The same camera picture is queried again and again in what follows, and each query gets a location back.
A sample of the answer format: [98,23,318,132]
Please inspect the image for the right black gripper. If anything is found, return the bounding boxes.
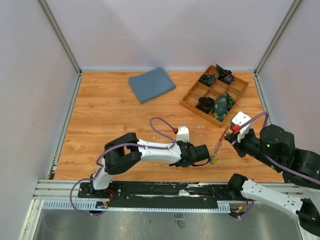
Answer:
[223,126,280,169]

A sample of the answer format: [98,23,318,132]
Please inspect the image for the metal key organizer red handle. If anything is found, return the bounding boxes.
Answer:
[209,126,230,165]

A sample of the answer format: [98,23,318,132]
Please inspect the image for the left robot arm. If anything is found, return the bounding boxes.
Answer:
[89,132,210,198]

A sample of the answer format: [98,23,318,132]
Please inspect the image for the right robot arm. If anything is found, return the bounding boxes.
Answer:
[224,124,320,236]

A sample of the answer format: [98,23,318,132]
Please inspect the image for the blue yellow floral tie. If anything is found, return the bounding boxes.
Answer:
[212,92,236,122]

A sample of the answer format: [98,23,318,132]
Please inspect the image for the black orange rolled tie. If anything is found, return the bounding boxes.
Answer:
[196,97,215,114]

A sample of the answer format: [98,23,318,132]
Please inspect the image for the wooden compartment tray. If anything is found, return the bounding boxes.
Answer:
[180,65,249,128]

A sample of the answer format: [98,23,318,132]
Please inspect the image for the dark navy rolled tie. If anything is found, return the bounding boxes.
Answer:
[215,64,235,85]

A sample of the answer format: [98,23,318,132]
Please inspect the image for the dark green rolled tie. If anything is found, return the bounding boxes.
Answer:
[198,74,216,87]

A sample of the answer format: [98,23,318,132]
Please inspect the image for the folded blue cloth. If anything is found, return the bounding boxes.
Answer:
[128,67,176,104]

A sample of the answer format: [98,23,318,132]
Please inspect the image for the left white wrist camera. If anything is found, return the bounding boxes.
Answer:
[175,126,190,143]

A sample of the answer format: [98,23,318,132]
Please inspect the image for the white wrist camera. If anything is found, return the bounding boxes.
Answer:
[230,111,252,143]
[175,126,190,143]

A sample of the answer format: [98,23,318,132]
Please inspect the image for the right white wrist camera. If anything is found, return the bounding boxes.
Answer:
[230,111,252,143]

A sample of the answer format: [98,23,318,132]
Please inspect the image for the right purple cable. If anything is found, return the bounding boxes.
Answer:
[231,111,320,186]

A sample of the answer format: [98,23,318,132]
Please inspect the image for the purple cable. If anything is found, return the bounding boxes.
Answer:
[231,111,320,186]
[69,116,180,216]

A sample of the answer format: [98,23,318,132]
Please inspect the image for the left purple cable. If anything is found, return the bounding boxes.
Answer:
[69,116,180,216]

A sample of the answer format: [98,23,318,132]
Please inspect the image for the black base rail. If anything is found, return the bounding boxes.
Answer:
[77,181,246,210]

